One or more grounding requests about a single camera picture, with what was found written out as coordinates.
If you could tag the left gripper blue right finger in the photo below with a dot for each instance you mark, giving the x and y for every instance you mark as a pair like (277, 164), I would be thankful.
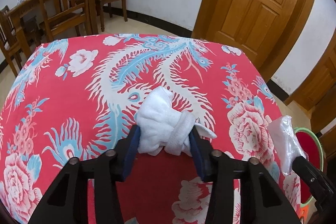
(200, 150)

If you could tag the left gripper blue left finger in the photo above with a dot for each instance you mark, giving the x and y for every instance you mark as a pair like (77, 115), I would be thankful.
(129, 150)

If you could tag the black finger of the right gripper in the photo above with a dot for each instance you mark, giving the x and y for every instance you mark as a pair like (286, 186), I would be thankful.
(321, 188)

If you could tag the white cloth towel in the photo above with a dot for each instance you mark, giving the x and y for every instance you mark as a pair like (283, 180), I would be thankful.
(164, 128)

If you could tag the clear plastic bag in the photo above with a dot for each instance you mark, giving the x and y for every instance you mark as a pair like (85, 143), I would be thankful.
(285, 143)

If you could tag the orange plastic stool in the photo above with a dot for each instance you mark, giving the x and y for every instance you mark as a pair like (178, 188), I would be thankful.
(304, 213)

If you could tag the red bin with green rim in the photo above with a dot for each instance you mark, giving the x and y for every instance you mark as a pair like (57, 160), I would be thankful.
(314, 152)

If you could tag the red floral tablecloth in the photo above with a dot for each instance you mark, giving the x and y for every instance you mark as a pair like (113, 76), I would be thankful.
(78, 97)

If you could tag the far wooden door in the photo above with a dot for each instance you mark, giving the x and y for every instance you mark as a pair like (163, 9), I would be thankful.
(317, 92)

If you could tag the wooden door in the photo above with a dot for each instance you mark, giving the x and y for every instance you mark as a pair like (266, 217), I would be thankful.
(317, 92)
(265, 30)

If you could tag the near wooden door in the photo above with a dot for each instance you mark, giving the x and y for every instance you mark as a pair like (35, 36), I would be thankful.
(265, 30)

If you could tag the near dark wooden chair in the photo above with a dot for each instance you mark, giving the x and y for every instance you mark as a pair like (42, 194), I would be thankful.
(10, 47)

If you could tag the wooden dining table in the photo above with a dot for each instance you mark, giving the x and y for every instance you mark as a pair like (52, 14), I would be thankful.
(19, 11)

